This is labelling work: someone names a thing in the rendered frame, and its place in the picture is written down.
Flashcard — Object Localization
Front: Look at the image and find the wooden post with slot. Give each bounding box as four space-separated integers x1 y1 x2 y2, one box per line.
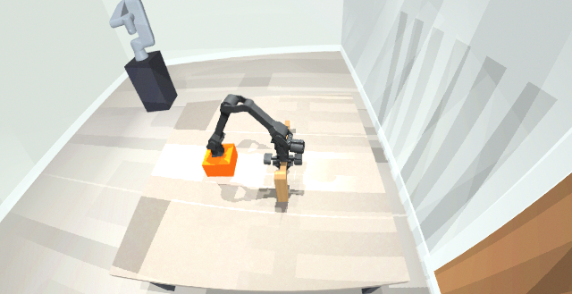
273 171 289 202

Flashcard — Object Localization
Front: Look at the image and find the wooden rail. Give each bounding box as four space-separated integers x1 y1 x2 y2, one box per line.
280 121 290 176

